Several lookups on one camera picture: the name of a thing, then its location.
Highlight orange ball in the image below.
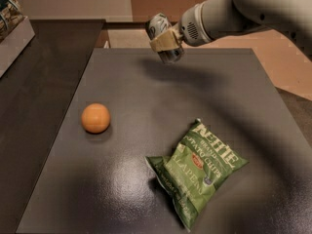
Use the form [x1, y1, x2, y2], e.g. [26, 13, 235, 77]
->
[81, 103, 111, 134]

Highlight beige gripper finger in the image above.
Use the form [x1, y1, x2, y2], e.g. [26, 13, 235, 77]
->
[150, 28, 182, 53]

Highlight green Kettle chips bag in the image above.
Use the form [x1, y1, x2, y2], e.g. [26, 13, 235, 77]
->
[145, 119, 249, 231]

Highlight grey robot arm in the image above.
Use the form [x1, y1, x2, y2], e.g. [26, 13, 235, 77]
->
[150, 0, 312, 62]

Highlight white snack display box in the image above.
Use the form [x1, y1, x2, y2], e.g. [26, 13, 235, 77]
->
[0, 0, 35, 77]

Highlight silver green 7up can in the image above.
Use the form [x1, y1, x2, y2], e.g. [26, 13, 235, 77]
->
[145, 13, 183, 64]

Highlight dark side table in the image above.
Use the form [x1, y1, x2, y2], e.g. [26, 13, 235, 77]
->
[0, 19, 104, 234]

